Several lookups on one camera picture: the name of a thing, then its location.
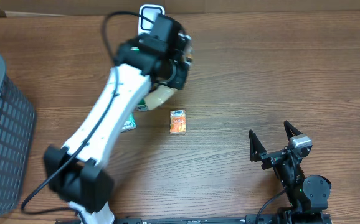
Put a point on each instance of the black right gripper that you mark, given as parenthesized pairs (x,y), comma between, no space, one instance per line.
(256,148)

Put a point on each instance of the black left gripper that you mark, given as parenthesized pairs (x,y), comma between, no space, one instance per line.
(179,81)

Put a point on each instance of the green lid jar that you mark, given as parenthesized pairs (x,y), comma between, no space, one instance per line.
(142,106)

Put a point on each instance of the orange tissue packet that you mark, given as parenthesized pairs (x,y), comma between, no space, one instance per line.
(177,122)

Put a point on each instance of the teal tissue packet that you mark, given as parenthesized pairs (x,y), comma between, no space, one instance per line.
(129,124)

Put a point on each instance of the clear snack bag brown label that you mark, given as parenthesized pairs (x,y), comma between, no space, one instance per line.
(159,96)

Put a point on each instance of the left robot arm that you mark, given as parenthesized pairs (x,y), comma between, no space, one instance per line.
(148,68)

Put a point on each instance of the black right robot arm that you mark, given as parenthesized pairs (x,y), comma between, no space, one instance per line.
(307,196)

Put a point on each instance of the white barcode scanner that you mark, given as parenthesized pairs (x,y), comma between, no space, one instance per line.
(148,13)

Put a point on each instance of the cardboard back panel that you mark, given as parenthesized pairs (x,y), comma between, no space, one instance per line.
(101,7)

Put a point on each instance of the dark grey plastic basket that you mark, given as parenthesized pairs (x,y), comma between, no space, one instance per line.
(17,121)

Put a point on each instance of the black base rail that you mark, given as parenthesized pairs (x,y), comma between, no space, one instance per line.
(186,221)

